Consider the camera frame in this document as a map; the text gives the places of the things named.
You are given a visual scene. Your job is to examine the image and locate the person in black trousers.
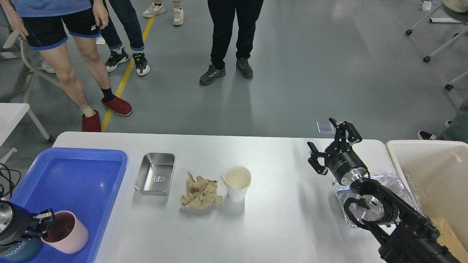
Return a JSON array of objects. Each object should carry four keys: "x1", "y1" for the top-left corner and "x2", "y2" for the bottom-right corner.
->
[{"x1": 199, "y1": 0, "x2": 264, "y2": 85}]

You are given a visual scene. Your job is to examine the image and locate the white side table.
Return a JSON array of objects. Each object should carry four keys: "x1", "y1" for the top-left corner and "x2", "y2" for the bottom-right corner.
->
[{"x1": 1, "y1": 103, "x2": 56, "y2": 167}]

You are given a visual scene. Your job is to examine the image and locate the brown paper in bin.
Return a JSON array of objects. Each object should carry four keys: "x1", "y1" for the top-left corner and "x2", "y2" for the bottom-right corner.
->
[{"x1": 432, "y1": 218, "x2": 468, "y2": 263}]

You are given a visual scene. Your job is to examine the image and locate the person in blue shirt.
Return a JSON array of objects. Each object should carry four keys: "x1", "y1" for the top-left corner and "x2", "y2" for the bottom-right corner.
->
[{"x1": 1, "y1": 0, "x2": 133, "y2": 133}]

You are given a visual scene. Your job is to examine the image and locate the clear floor plate left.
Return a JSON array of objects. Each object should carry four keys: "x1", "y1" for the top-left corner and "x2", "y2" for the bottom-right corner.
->
[{"x1": 316, "y1": 121, "x2": 335, "y2": 134}]

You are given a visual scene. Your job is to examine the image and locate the white rolling chair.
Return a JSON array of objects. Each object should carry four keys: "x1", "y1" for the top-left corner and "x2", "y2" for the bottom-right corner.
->
[{"x1": 405, "y1": 0, "x2": 468, "y2": 91}]

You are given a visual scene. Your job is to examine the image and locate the blue HOME mug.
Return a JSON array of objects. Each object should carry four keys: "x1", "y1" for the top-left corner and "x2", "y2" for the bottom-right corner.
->
[{"x1": 0, "y1": 238, "x2": 43, "y2": 263}]

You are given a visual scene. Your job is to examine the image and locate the person in grey jeans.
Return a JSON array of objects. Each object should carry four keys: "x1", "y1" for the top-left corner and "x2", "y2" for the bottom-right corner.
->
[{"x1": 417, "y1": 97, "x2": 468, "y2": 143}]

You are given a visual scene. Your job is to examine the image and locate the blue plastic tray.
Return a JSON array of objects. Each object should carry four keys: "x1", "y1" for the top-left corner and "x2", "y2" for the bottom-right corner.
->
[{"x1": 10, "y1": 148, "x2": 127, "y2": 263}]

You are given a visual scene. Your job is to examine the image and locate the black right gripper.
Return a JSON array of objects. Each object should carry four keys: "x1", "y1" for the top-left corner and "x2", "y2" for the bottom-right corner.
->
[{"x1": 307, "y1": 118, "x2": 368, "y2": 186}]

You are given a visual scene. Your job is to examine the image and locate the beige plastic bin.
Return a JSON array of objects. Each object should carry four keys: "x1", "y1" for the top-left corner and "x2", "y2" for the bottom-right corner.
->
[{"x1": 386, "y1": 140, "x2": 468, "y2": 248}]

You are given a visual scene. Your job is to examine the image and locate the pink mug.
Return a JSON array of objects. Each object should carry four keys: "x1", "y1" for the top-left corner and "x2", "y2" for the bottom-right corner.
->
[{"x1": 40, "y1": 211, "x2": 89, "y2": 254}]

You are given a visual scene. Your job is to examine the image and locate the crumpled brown paper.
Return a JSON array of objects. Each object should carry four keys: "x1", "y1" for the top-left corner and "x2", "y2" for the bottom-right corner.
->
[{"x1": 180, "y1": 171, "x2": 224, "y2": 210}]

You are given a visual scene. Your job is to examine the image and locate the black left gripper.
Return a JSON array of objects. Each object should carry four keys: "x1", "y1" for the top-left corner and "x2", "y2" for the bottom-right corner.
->
[{"x1": 0, "y1": 200, "x2": 55, "y2": 246}]

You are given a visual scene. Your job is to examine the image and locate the stainless steel rectangular container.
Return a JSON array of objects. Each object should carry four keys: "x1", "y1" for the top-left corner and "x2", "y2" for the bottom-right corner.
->
[{"x1": 134, "y1": 153, "x2": 176, "y2": 197}]

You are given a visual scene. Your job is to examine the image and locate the black cables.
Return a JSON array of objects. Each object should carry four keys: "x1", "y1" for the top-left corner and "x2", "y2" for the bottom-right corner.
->
[{"x1": 0, "y1": 163, "x2": 22, "y2": 199}]

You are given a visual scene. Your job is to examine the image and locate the white paper cup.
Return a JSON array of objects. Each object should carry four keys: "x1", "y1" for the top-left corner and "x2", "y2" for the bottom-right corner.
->
[{"x1": 221, "y1": 166, "x2": 252, "y2": 202}]

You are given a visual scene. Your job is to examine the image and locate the person in dark jeans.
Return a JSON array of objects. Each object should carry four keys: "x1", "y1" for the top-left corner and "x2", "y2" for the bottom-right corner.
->
[{"x1": 99, "y1": 0, "x2": 151, "y2": 77}]

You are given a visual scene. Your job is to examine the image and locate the aluminium foil tray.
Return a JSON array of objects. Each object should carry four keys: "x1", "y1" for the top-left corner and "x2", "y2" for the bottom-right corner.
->
[{"x1": 332, "y1": 172, "x2": 424, "y2": 228}]

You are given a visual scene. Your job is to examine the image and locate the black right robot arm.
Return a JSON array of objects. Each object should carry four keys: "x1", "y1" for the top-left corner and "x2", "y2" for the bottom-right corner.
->
[{"x1": 307, "y1": 118, "x2": 458, "y2": 263}]

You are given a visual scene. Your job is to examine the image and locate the person in beige trousers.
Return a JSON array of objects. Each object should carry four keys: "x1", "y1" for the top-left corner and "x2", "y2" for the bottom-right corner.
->
[{"x1": 142, "y1": 0, "x2": 185, "y2": 27}]

